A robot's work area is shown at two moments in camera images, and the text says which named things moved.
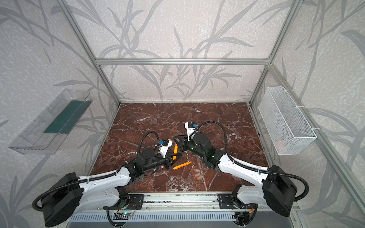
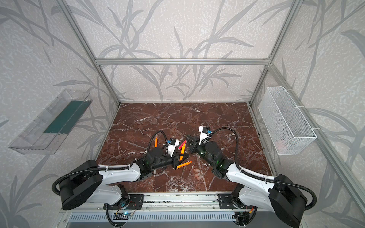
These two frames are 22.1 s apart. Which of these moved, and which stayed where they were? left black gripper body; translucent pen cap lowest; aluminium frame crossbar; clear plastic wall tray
Moved: left black gripper body
Stayed: translucent pen cap lowest; clear plastic wall tray; aluminium frame crossbar
